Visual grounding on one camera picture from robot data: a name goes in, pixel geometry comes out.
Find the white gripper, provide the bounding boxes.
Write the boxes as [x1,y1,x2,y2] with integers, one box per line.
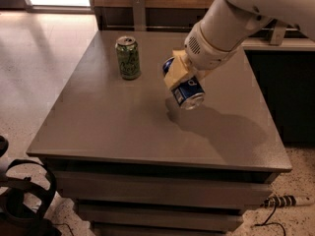
[164,23,237,90]

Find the blue pepsi can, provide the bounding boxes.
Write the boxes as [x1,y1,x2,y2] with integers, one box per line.
[162,57,205,110]

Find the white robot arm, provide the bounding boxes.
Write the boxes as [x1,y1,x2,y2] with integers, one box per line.
[164,0,315,89]

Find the green soda can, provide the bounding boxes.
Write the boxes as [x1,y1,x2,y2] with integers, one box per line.
[115,35,141,80]

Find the grey table with drawers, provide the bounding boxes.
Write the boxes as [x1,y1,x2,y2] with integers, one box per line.
[28,31,291,236]

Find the white power strip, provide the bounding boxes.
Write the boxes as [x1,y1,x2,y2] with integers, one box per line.
[262,195,315,208]

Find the left metal bracket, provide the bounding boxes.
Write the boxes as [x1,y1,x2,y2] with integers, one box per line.
[132,0,147,31]

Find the metal bracket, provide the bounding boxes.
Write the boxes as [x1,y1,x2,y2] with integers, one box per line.
[132,0,147,31]
[269,21,287,46]

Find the right metal bracket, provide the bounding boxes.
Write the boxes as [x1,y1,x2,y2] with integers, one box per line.
[269,21,287,46]

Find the black power cable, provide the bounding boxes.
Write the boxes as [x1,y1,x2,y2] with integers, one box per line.
[255,202,287,236]

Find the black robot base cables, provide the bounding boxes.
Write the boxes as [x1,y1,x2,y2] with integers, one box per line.
[0,135,63,236]

